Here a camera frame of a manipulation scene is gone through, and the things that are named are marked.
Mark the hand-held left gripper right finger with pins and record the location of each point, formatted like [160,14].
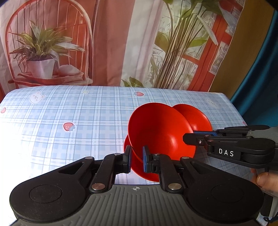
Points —
[145,159]

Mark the red bowl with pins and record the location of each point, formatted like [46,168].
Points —
[136,162]
[160,130]
[195,117]

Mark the person's right hand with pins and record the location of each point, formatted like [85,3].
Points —
[266,180]

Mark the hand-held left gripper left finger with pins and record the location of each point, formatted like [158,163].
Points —
[128,159]

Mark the blue curtain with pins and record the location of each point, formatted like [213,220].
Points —
[260,87]

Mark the printed room scene backdrop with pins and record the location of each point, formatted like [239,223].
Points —
[119,43]

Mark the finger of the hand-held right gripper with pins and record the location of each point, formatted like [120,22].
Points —
[234,130]
[225,145]

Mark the blue plaid tablecloth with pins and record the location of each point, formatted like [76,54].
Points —
[65,113]

